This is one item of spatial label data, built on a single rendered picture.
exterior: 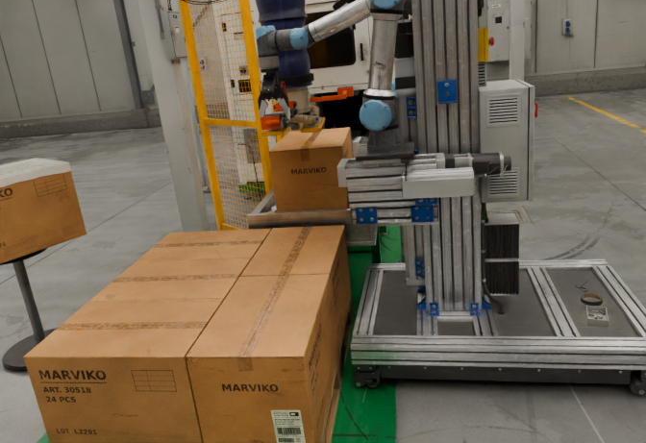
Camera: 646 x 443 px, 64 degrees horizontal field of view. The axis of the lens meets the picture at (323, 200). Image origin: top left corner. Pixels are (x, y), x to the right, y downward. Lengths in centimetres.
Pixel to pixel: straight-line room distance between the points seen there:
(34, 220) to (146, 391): 130
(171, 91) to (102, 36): 987
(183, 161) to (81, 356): 200
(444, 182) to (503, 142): 37
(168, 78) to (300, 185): 131
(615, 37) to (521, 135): 981
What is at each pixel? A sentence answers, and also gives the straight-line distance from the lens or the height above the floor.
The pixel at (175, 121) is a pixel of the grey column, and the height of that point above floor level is 107.
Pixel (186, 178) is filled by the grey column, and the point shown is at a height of 67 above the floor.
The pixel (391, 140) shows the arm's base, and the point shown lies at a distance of 206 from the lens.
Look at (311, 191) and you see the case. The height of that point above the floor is 71.
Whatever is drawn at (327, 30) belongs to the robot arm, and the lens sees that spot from 208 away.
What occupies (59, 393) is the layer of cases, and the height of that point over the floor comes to 39.
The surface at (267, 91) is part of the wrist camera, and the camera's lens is 196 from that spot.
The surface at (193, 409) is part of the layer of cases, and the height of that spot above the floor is 34.
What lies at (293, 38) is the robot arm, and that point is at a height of 150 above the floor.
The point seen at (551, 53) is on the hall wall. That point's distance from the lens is 1168.
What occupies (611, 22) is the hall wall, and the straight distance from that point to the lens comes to 1194.
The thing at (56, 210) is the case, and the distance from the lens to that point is 299.
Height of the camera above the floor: 147
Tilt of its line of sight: 17 degrees down
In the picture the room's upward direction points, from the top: 6 degrees counter-clockwise
